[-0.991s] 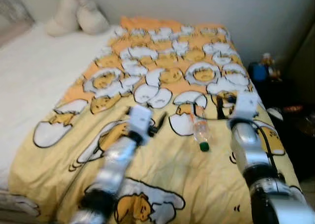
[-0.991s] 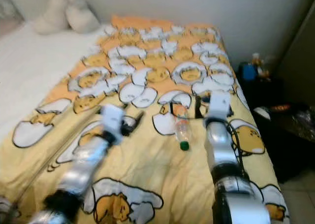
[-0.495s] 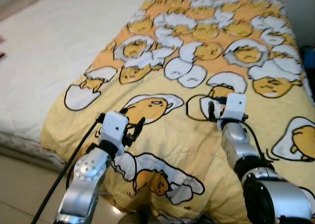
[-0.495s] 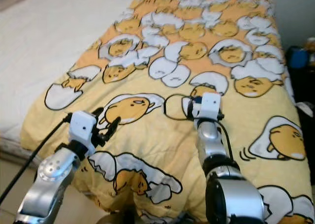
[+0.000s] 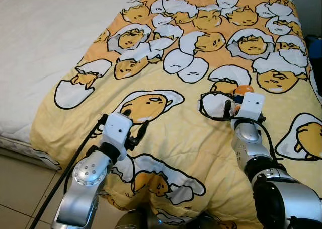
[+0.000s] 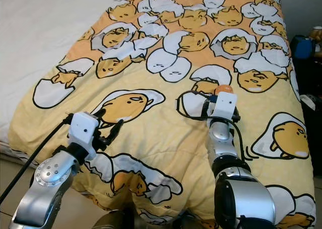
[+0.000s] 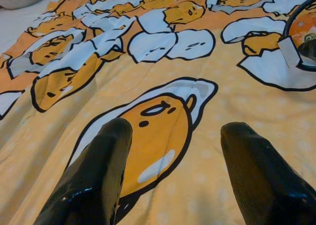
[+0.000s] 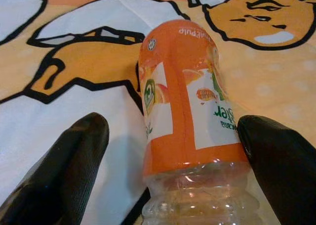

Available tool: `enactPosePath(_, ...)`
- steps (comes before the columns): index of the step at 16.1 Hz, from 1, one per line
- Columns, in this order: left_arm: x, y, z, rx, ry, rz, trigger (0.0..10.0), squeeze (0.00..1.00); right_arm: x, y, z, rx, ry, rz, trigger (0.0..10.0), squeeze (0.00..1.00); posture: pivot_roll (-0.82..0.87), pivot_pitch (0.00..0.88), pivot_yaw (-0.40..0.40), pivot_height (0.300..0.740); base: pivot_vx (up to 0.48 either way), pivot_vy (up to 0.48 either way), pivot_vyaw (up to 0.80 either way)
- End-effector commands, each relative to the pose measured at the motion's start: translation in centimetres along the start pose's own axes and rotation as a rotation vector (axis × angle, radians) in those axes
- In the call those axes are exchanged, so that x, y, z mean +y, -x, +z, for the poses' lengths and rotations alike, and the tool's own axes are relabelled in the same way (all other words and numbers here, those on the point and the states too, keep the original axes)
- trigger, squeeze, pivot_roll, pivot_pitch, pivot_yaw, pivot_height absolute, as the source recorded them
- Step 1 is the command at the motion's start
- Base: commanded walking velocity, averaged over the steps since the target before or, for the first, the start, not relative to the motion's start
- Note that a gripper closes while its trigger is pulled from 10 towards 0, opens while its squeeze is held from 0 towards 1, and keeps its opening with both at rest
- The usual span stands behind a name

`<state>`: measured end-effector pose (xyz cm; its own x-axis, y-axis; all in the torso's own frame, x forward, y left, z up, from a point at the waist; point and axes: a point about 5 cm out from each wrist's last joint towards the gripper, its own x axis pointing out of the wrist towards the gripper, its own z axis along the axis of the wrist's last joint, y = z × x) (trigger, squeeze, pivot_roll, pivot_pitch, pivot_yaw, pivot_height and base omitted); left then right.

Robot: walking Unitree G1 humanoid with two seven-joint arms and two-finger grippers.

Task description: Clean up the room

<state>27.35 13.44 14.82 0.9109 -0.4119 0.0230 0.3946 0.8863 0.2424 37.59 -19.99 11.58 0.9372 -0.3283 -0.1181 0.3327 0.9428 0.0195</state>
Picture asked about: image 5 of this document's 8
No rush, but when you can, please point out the blue container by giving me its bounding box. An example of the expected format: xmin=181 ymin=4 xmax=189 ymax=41
xmin=305 ymin=36 xmax=322 ymax=61

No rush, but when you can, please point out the orange round toy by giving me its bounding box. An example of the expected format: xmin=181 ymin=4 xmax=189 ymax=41
xmin=233 ymin=85 xmax=255 ymax=97

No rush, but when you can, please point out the yellow cartoon egg print blanket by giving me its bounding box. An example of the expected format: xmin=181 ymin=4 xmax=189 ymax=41
xmin=30 ymin=0 xmax=322 ymax=229

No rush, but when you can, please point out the black side furniture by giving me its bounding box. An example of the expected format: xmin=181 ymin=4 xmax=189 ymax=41
xmin=304 ymin=35 xmax=322 ymax=98

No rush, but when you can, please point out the grey robot left leg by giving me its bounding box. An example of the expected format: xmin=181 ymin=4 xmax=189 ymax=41
xmin=115 ymin=209 xmax=163 ymax=229

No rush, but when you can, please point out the white quilted mattress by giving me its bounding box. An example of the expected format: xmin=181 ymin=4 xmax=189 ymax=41
xmin=0 ymin=0 xmax=139 ymax=162

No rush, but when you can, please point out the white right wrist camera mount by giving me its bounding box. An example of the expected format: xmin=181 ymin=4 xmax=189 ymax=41
xmin=236 ymin=93 xmax=265 ymax=120

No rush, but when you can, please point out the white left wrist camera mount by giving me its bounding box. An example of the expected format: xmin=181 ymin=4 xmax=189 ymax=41
xmin=102 ymin=112 xmax=134 ymax=159

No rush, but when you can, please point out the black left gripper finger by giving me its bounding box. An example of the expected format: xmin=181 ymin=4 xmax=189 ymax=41
xmin=134 ymin=120 xmax=150 ymax=143

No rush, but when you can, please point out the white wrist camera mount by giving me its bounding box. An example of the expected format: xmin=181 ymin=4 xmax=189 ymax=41
xmin=102 ymin=112 xmax=134 ymax=159
xmin=236 ymin=93 xmax=265 ymax=120

